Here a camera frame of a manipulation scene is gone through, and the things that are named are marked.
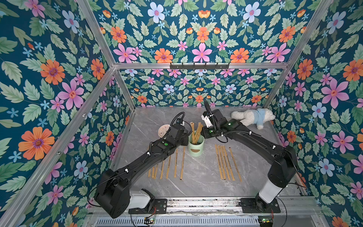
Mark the black wall hook rail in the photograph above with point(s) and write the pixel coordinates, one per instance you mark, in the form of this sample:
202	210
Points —
199	66

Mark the round beige kitchen timer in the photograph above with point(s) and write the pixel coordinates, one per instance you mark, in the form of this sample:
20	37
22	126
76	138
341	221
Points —
163	130

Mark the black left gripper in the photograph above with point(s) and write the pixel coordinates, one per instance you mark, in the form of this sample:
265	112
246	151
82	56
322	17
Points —
185	138

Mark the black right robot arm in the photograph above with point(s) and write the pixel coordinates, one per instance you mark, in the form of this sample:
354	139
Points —
291	164

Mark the white plush toy blue shirt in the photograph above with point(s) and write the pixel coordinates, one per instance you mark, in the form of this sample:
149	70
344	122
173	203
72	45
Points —
254	116

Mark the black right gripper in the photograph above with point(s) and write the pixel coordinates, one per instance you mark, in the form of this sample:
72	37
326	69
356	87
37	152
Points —
210	133

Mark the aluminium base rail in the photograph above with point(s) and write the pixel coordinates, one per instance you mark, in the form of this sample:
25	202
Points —
287	211

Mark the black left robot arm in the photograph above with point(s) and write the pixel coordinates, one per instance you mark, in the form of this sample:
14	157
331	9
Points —
113	193

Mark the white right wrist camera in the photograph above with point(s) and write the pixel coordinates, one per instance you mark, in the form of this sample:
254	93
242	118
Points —
206	118

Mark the light green metal cup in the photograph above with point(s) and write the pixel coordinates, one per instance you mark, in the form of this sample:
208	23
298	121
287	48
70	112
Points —
196	150

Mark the tan paper straw thirteenth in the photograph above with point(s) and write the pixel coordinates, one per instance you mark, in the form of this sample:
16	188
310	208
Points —
235	164

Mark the bundle of paper straws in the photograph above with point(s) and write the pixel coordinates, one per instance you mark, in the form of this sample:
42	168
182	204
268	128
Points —
196	132

